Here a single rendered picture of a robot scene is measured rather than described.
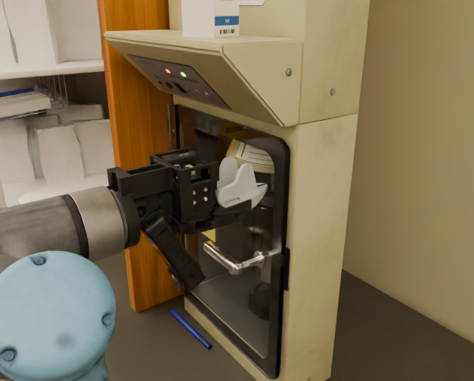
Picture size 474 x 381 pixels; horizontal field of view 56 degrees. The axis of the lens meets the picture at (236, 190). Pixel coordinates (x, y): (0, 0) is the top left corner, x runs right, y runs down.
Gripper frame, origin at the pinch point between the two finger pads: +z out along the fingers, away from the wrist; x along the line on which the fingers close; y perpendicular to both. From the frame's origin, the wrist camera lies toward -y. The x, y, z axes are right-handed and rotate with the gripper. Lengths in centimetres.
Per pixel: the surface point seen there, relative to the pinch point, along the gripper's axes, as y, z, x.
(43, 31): 16, 6, 123
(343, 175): 1.3, 11.8, -4.5
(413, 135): -1.0, 45.8, 6.5
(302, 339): -24.8, 5.9, -4.5
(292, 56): 18.1, 1.0, -4.5
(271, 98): 13.6, -1.9, -4.5
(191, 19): 21.9, -5.7, 6.2
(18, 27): 17, 0, 127
